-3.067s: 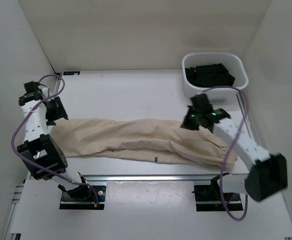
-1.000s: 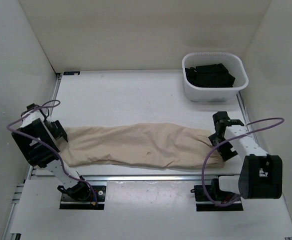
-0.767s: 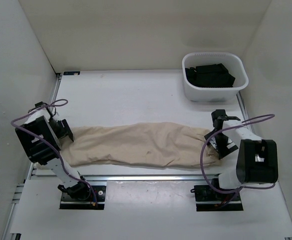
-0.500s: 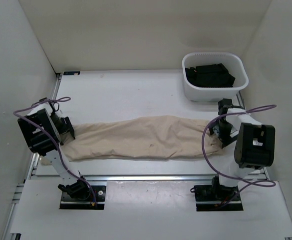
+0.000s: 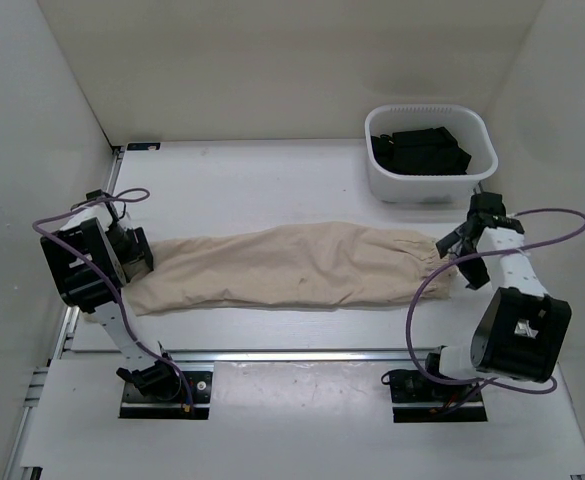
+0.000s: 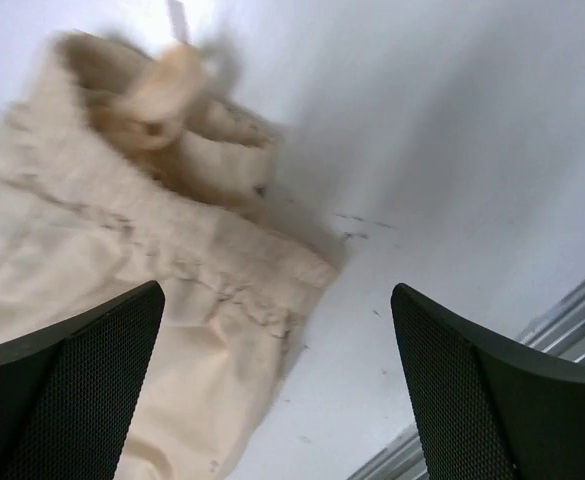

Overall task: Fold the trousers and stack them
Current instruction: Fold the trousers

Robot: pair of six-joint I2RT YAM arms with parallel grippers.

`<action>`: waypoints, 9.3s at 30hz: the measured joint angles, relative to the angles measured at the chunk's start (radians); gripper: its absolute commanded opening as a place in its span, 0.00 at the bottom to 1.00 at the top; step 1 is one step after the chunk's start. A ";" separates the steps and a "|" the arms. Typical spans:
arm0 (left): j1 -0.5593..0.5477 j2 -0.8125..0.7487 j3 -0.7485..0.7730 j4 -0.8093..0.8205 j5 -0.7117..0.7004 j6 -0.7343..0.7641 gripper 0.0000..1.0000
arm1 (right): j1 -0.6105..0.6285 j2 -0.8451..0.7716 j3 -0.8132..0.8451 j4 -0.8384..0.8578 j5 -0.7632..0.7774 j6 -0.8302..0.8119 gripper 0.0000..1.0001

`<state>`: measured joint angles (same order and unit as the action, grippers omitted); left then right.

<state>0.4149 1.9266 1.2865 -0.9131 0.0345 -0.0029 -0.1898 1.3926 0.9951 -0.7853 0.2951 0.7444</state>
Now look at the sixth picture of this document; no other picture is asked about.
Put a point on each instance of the aluminium right rail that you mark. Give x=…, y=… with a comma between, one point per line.
x=559, y=332

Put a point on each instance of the beige trousers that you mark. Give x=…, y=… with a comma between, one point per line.
x=117, y=169

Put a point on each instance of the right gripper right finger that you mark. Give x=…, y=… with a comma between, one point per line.
x=485, y=406

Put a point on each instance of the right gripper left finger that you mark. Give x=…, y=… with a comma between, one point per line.
x=68, y=392

